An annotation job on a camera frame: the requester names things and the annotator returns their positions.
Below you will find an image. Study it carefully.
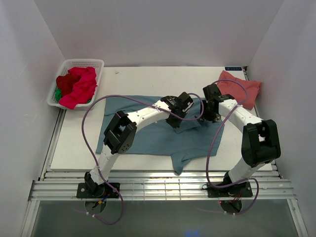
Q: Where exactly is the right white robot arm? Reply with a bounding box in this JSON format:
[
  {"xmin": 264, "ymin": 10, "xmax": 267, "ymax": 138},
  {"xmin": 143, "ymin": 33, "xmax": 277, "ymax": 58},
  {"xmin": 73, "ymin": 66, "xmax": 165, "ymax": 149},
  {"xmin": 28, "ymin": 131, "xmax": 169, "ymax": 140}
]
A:
[{"xmin": 201, "ymin": 83, "xmax": 281, "ymax": 196}]

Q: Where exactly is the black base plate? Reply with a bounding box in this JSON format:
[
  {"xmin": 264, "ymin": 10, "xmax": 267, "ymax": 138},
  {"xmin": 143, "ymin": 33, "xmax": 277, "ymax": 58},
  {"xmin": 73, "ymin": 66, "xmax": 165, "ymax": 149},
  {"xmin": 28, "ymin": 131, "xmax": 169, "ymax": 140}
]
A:
[
  {"xmin": 204, "ymin": 182, "xmax": 253, "ymax": 198},
  {"xmin": 76, "ymin": 183, "xmax": 119, "ymax": 199}
]

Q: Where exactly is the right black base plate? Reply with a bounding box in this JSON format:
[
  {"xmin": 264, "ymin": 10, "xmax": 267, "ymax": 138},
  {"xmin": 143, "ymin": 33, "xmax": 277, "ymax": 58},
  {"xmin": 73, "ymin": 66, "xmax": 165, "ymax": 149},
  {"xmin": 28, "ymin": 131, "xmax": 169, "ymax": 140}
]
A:
[{"xmin": 204, "ymin": 182, "xmax": 253, "ymax": 198}]

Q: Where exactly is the green garment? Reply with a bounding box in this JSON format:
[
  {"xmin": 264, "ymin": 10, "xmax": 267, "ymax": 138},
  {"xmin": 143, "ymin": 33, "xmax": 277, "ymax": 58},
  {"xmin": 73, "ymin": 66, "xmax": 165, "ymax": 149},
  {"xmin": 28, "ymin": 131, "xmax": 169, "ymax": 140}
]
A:
[{"xmin": 55, "ymin": 87, "xmax": 62, "ymax": 103}]

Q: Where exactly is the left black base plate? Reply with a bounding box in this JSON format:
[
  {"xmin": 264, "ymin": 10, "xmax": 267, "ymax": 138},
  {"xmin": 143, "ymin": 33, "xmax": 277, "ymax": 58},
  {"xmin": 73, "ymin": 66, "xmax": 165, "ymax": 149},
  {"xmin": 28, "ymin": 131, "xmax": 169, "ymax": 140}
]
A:
[{"xmin": 76, "ymin": 183, "xmax": 119, "ymax": 199}]

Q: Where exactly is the dark red t shirt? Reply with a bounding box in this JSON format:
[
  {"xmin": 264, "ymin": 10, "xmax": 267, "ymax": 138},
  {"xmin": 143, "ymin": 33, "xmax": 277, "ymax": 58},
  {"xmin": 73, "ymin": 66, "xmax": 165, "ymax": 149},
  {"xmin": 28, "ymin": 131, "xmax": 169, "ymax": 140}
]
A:
[{"xmin": 56, "ymin": 73, "xmax": 81, "ymax": 97}]

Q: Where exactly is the blue table label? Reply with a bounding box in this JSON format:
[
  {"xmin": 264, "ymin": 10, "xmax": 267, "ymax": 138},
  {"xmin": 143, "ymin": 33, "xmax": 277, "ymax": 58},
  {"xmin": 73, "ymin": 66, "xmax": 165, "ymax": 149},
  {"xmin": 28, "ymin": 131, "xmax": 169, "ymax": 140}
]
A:
[{"xmin": 225, "ymin": 67, "xmax": 242, "ymax": 71}]

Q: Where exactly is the white plastic basket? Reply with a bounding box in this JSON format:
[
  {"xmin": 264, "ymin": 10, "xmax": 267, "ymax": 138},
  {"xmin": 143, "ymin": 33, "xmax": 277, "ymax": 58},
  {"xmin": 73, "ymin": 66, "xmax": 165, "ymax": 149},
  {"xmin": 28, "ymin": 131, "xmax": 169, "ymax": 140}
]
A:
[{"xmin": 47, "ymin": 59, "xmax": 104, "ymax": 110}]

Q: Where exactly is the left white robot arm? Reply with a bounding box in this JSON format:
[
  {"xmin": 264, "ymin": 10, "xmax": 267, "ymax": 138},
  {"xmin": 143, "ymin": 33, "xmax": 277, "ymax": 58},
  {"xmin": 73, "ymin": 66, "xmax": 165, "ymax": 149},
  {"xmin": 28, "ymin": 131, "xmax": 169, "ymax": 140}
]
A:
[{"xmin": 81, "ymin": 92, "xmax": 194, "ymax": 198}]

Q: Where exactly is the blue t shirt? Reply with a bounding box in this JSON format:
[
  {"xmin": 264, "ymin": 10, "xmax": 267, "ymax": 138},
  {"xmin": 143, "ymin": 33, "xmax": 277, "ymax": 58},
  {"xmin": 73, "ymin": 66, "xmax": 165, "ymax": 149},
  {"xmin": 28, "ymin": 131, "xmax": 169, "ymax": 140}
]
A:
[{"xmin": 95, "ymin": 95, "xmax": 224, "ymax": 174}]

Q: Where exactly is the magenta t shirt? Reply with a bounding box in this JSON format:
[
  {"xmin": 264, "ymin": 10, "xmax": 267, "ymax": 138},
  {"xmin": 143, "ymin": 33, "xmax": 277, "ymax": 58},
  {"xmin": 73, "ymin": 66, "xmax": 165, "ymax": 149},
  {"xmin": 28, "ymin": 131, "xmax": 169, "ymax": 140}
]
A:
[{"xmin": 59, "ymin": 67, "xmax": 97, "ymax": 110}]

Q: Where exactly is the aluminium rail frame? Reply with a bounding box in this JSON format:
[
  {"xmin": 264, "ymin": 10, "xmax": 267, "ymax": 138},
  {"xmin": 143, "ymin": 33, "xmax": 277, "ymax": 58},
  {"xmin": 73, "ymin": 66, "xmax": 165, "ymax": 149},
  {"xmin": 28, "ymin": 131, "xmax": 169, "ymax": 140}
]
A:
[{"xmin": 28, "ymin": 108, "xmax": 297, "ymax": 202}]

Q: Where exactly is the folded salmon t shirt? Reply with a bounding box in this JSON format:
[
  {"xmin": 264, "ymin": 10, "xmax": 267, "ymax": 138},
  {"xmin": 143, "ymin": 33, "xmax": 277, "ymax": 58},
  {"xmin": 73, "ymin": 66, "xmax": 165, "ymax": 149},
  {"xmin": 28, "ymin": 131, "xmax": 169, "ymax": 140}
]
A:
[{"xmin": 217, "ymin": 71, "xmax": 262, "ymax": 110}]

